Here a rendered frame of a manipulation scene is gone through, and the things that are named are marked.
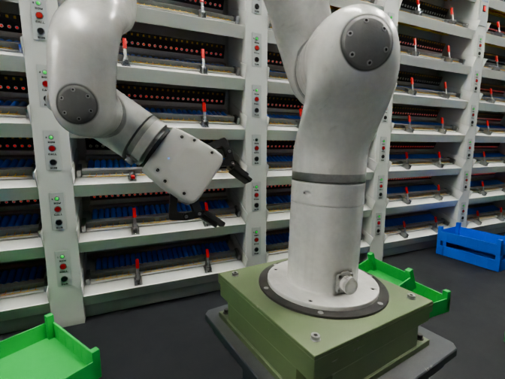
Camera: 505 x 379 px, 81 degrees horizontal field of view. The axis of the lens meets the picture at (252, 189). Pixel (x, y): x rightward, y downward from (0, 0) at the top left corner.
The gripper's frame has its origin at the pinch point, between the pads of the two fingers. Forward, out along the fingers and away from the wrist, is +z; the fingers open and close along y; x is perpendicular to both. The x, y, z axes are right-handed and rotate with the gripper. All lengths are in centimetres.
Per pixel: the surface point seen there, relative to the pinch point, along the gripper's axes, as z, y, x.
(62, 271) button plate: -22, -36, 66
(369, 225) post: 84, 48, 73
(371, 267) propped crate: 76, 23, 52
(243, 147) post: 5, 36, 61
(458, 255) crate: 135, 61, 63
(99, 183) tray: -29, -6, 60
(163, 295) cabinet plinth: 12, -29, 76
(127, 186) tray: -22, -2, 61
